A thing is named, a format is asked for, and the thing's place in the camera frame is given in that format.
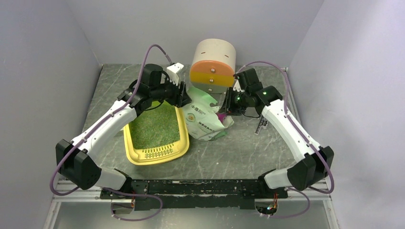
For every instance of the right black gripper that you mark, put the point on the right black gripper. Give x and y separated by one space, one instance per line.
228 107

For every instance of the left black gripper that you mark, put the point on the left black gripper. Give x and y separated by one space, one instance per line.
180 98

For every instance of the magenta plastic scoop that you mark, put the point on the magenta plastic scoop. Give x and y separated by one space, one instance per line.
221 117

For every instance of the green cat litter bag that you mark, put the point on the green cat litter bag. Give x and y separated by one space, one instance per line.
201 119

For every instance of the yellow litter box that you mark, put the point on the yellow litter box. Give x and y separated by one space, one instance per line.
161 154

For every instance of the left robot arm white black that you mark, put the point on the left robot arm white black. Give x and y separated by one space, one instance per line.
76 158

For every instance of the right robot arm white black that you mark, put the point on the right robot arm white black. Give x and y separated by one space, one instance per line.
313 161

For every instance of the round cream drawer cabinet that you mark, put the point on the round cream drawer cabinet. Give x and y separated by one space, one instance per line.
213 66

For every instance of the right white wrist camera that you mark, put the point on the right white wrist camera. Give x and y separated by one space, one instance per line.
237 87

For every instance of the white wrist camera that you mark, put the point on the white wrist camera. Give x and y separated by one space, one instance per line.
237 87
173 72

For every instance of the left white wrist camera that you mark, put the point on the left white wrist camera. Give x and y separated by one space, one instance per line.
173 72

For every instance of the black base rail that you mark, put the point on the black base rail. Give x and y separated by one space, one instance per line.
201 193

